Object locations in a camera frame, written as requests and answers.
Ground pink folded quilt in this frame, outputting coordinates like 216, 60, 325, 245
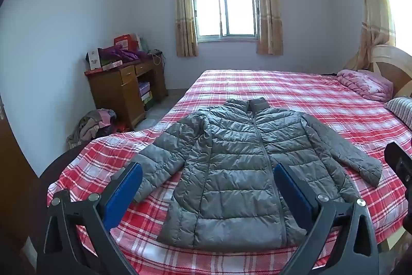
337, 69, 394, 102

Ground wooden headboard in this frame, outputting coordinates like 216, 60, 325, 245
370, 45, 412, 98

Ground white box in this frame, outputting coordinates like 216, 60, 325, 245
86, 48, 104, 70

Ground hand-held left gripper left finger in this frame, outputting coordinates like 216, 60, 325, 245
36, 162, 144, 275

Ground red plaid bed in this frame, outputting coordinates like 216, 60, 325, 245
47, 69, 412, 275

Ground black cable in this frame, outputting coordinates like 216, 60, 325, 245
147, 49, 165, 66

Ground brown wooden door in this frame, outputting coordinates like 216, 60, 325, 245
0, 95, 36, 263

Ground sliding window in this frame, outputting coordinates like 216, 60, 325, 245
190, 0, 260, 43

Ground striped pillow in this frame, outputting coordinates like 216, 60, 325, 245
384, 97, 412, 130

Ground grey puffer jacket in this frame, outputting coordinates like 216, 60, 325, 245
132, 97, 383, 252

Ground flat red box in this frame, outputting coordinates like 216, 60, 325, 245
84, 60, 123, 75

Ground purple clothes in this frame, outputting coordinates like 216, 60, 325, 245
98, 46, 147, 63

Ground large bright window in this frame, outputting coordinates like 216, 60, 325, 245
375, 0, 412, 52

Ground dark bed footboard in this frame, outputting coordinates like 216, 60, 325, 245
32, 140, 97, 230

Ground long beige floral curtain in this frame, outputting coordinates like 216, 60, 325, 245
343, 0, 396, 71

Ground pile of clothes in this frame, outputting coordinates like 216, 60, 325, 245
66, 108, 118, 148

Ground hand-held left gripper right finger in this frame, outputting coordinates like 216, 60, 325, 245
273, 163, 380, 275

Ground stack of colourful boxes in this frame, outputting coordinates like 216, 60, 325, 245
138, 82, 153, 111

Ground wooden desk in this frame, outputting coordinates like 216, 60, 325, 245
84, 56, 168, 130

